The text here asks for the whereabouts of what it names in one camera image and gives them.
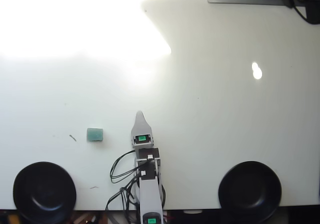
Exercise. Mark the gray gripper with servo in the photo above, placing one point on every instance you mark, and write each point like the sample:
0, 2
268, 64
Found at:
142, 144

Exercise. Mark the blue foam cube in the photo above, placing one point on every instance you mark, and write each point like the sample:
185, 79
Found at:
95, 135

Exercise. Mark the gray Koch robot arm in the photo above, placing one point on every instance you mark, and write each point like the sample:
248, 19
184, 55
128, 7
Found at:
149, 194

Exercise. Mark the white clamp at table edge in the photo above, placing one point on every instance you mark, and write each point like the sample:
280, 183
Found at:
192, 211

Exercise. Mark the black round bowl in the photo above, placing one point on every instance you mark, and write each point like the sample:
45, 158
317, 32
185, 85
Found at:
44, 192
250, 191

